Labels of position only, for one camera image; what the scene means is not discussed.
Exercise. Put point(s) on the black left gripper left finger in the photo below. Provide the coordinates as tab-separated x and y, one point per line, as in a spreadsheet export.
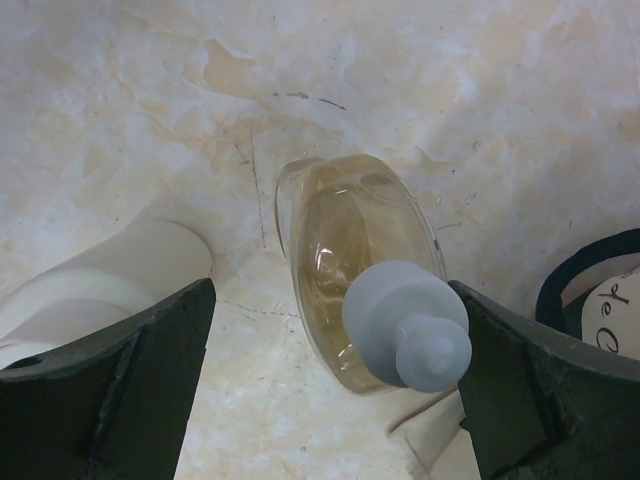
114	404

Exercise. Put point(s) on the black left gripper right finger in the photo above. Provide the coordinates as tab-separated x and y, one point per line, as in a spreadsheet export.
540	404

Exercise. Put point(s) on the cream canvas tote bag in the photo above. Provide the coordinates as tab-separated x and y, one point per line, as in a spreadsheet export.
605	316

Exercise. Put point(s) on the cream bottle round cap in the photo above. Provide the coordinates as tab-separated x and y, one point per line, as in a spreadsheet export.
117	278

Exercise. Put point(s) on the amber liquid bottle white cap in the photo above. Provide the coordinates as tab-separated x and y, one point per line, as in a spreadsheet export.
369	277

